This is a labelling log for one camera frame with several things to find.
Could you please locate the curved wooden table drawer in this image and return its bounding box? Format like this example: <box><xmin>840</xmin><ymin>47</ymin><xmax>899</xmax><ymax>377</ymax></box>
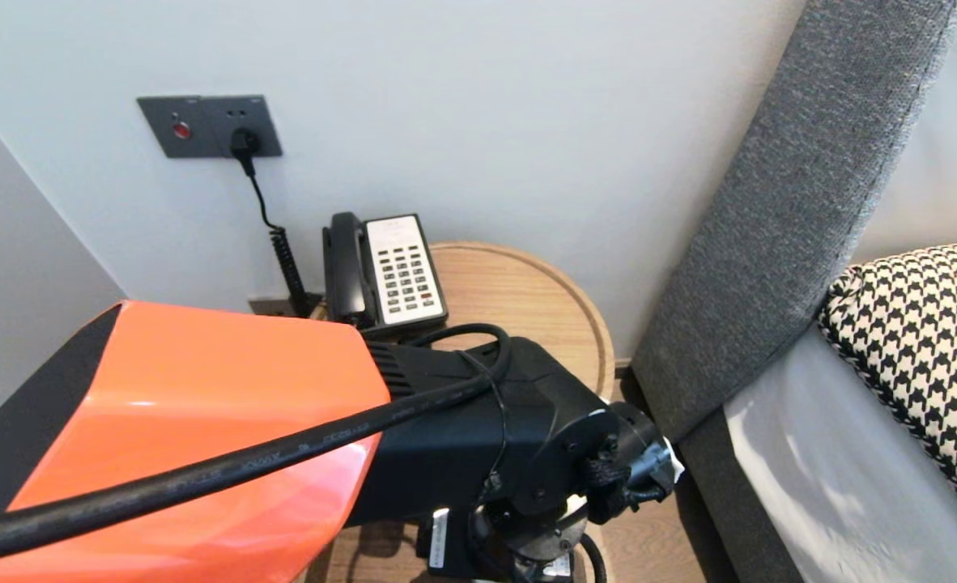
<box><xmin>304</xmin><ymin>522</ymin><xmax>609</xmax><ymax>583</ymax></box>

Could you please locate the grey upholstered bed base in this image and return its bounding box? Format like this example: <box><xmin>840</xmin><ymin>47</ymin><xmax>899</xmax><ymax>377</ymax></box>
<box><xmin>679</xmin><ymin>409</ymin><xmax>805</xmax><ymax>583</ymax></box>

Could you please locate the round wooden side table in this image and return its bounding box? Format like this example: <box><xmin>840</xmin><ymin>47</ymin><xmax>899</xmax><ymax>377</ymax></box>
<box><xmin>308</xmin><ymin>240</ymin><xmax>616</xmax><ymax>406</ymax></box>

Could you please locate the white bed sheet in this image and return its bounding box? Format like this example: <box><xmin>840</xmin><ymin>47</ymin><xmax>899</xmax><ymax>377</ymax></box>
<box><xmin>723</xmin><ymin>324</ymin><xmax>957</xmax><ymax>583</ymax></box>

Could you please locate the black white desk telephone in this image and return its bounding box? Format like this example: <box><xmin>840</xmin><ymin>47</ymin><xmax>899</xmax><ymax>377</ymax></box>
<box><xmin>324</xmin><ymin>212</ymin><xmax>451</xmax><ymax>341</ymax></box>

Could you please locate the grey fabric headboard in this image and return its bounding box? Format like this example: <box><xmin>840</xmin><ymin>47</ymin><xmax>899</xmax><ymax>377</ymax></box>
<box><xmin>630</xmin><ymin>0</ymin><xmax>957</xmax><ymax>445</ymax></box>

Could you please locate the black white houndstooth pillow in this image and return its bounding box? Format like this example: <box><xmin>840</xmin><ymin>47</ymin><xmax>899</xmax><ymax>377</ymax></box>
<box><xmin>818</xmin><ymin>240</ymin><xmax>957</xmax><ymax>549</ymax></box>

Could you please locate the black telephone handset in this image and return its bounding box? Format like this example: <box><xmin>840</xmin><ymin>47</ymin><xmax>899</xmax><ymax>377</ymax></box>
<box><xmin>326</xmin><ymin>211</ymin><xmax>379</xmax><ymax>329</ymax></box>

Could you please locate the black power plug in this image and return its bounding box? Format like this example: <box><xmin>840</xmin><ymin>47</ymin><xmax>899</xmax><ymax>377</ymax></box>
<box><xmin>230</xmin><ymin>128</ymin><xmax>265</xmax><ymax>177</ymax></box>

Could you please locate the black coiled power cable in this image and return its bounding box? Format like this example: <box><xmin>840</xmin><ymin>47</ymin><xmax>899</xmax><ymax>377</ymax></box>
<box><xmin>248</xmin><ymin>172</ymin><xmax>322</xmax><ymax>318</ymax></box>

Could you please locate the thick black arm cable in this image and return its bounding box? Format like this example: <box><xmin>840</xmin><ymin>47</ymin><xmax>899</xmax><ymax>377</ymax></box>
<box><xmin>0</xmin><ymin>323</ymin><xmax>513</xmax><ymax>568</ymax></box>

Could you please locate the dark grey wall socket panel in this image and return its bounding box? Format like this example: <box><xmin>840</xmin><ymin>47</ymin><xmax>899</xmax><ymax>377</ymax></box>
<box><xmin>138</xmin><ymin>95</ymin><xmax>283</xmax><ymax>159</ymax></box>

